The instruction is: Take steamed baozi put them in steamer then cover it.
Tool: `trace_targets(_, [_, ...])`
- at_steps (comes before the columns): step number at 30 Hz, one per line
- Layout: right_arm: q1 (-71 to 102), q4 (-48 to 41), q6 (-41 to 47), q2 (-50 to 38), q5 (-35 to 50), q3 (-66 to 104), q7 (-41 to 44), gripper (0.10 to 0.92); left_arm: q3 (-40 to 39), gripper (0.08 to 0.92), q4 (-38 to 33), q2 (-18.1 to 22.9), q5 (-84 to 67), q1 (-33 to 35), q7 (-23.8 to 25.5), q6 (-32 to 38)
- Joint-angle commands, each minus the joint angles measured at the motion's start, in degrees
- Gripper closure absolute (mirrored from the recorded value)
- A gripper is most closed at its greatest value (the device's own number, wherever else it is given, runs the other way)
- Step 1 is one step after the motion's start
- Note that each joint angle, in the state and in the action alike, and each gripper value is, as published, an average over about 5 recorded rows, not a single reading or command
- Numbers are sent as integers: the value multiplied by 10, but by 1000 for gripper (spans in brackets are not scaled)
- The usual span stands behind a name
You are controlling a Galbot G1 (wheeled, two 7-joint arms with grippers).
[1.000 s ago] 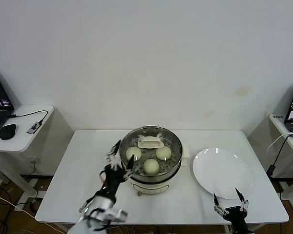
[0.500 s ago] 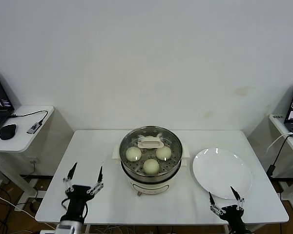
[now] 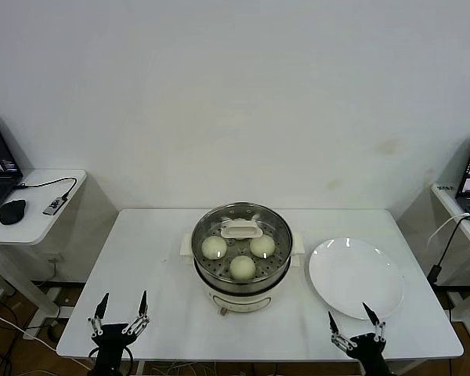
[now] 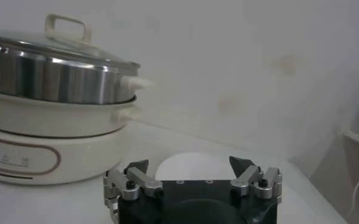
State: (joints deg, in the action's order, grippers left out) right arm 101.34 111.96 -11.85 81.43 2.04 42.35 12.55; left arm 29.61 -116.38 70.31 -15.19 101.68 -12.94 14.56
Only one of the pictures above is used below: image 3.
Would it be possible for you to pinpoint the round white plate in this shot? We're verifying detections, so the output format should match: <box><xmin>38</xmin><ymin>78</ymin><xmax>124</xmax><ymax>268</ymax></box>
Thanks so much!
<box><xmin>308</xmin><ymin>237</ymin><xmax>405</xmax><ymax>320</ymax></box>

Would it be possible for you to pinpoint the white side table with label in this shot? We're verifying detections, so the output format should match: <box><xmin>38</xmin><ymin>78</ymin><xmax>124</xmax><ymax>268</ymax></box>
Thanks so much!
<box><xmin>432</xmin><ymin>182</ymin><xmax>470</xmax><ymax>345</ymax></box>

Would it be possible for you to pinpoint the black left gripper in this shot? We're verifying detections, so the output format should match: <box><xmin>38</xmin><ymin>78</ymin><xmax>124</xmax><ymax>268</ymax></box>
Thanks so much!
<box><xmin>87</xmin><ymin>290</ymin><xmax>150</xmax><ymax>376</ymax></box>

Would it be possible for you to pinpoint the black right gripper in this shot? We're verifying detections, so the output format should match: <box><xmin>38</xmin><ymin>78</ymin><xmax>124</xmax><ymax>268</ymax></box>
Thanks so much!
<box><xmin>328</xmin><ymin>302</ymin><xmax>391</xmax><ymax>376</ymax></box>

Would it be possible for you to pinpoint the black power cable with adapter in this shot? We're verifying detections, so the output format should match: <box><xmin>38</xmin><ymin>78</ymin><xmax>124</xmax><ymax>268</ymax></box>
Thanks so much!
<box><xmin>428</xmin><ymin>216</ymin><xmax>470</xmax><ymax>322</ymax></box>

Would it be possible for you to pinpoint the black computer mouse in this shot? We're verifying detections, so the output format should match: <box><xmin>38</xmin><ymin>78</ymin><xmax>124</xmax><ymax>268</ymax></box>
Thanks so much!
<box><xmin>0</xmin><ymin>198</ymin><xmax>27</xmax><ymax>226</ymax></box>

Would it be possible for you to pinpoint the perforated steel steamer basket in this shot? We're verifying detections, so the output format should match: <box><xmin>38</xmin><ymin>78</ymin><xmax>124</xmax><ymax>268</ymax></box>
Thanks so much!
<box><xmin>179</xmin><ymin>201</ymin><xmax>305</xmax><ymax>293</ymax></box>

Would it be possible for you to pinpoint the cream electric cooker pot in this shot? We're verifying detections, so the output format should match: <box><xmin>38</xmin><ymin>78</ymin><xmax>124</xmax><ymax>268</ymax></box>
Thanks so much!
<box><xmin>179</xmin><ymin>231</ymin><xmax>306</xmax><ymax>316</ymax></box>

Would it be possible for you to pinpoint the round glass pot lid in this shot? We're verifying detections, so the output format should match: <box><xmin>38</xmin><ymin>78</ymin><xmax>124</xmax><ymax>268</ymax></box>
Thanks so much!
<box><xmin>190</xmin><ymin>201</ymin><xmax>294</xmax><ymax>277</ymax></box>

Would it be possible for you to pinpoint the grey usb hub with cable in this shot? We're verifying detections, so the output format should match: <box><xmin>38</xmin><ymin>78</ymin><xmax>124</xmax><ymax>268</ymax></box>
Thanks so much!
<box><xmin>15</xmin><ymin>176</ymin><xmax>78</xmax><ymax>215</ymax></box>

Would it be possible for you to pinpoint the white floor cable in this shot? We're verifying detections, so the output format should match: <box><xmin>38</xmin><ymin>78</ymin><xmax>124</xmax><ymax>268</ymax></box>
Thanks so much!
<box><xmin>0</xmin><ymin>304</ymin><xmax>63</xmax><ymax>352</ymax></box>

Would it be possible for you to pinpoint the white side table with mouse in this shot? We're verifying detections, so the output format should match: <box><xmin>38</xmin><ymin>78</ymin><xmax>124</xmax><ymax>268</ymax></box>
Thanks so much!
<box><xmin>0</xmin><ymin>168</ymin><xmax>89</xmax><ymax>340</ymax></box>

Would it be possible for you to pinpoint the white laptop cable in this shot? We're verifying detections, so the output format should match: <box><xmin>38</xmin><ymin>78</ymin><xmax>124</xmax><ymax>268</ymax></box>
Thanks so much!
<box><xmin>432</xmin><ymin>213</ymin><xmax>470</xmax><ymax>243</ymax></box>

